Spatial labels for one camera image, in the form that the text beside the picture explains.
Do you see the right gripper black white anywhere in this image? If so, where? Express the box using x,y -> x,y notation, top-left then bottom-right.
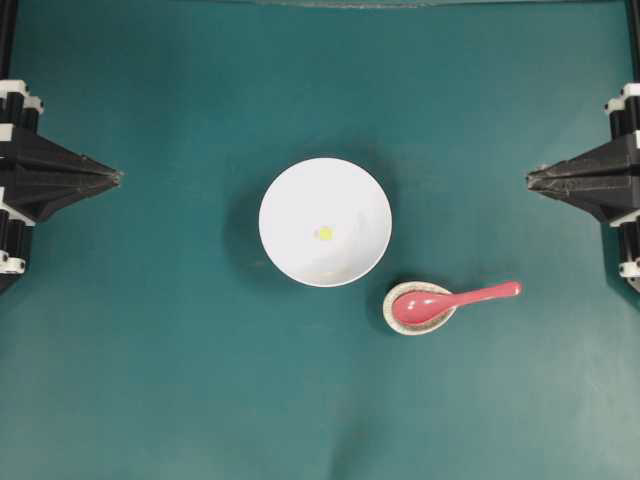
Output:
526,82 -> 640,279

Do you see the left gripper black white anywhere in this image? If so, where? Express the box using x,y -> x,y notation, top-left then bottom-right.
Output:
0,78 -> 125,275

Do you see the pink plastic spoon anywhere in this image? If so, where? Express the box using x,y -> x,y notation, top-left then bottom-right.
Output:
391,281 -> 522,325

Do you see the small speckled spoon rest dish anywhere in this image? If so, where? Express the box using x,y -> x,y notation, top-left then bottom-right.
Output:
382,281 -> 456,336

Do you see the white round bowl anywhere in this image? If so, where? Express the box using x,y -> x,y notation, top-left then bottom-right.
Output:
258,158 -> 393,288

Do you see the yellow hexagonal prism block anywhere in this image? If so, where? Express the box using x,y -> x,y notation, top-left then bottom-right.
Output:
317,226 -> 333,241

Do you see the black left frame post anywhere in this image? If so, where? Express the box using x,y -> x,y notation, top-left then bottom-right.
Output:
0,0 -> 18,80

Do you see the black frame post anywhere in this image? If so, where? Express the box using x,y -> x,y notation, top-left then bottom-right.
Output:
626,0 -> 640,83
0,0 -> 18,80

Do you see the black right frame post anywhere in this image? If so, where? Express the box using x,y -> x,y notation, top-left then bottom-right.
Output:
626,0 -> 640,83

